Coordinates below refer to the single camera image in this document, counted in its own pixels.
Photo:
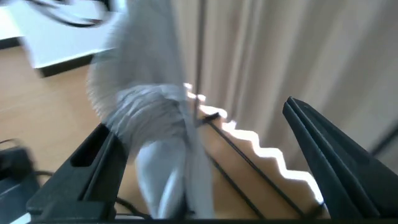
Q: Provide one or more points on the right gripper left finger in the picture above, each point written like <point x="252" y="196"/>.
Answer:
<point x="59" y="193"/>

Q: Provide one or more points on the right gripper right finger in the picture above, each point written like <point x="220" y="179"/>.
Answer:
<point x="351" y="186"/>

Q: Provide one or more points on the pale grey shorts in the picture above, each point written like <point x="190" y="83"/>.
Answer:
<point x="149" y="118"/>

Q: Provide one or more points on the black clothes rack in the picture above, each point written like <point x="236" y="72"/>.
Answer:
<point x="211" y="119"/>

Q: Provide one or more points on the beige curtain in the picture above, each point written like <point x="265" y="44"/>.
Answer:
<point x="280" y="62"/>

